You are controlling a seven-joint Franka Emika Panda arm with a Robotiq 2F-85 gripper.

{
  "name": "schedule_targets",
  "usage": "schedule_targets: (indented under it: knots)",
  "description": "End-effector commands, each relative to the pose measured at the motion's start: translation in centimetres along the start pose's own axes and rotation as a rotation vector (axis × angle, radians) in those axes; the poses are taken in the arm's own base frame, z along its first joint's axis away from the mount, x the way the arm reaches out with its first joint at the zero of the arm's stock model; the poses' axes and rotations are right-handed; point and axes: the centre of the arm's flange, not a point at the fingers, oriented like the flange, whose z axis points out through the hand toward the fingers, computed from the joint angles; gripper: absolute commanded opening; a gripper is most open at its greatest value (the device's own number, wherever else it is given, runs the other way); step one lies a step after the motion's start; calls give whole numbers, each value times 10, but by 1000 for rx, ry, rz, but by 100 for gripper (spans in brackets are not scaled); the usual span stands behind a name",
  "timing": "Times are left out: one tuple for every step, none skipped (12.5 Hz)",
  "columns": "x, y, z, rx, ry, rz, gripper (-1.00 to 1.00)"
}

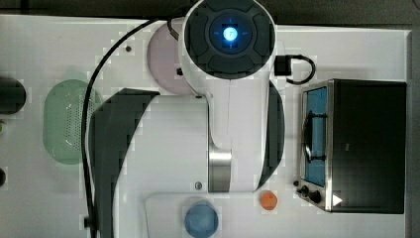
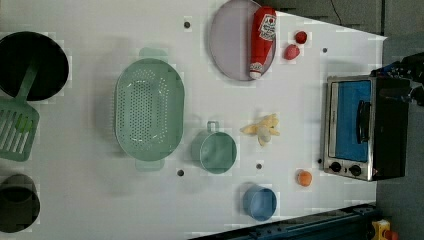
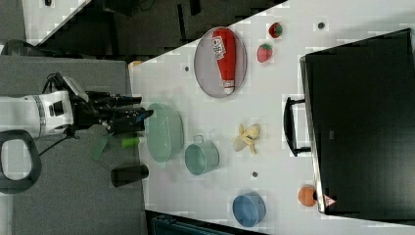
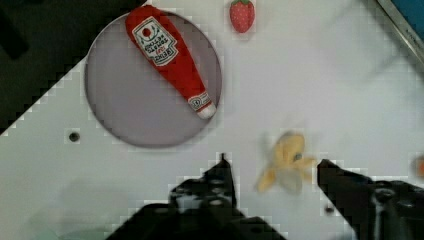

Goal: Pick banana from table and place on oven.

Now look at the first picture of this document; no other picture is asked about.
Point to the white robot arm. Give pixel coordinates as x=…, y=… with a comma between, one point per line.
x=194, y=165

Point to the black toaster oven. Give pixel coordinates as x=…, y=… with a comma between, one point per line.
x=353, y=138

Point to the lilac round plate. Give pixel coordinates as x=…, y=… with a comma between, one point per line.
x=164, y=63

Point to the small orange fruit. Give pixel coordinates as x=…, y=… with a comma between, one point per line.
x=268, y=200

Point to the blue plastic cup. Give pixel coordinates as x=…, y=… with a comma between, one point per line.
x=201, y=220

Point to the green plastic colander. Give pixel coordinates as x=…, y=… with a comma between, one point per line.
x=62, y=121

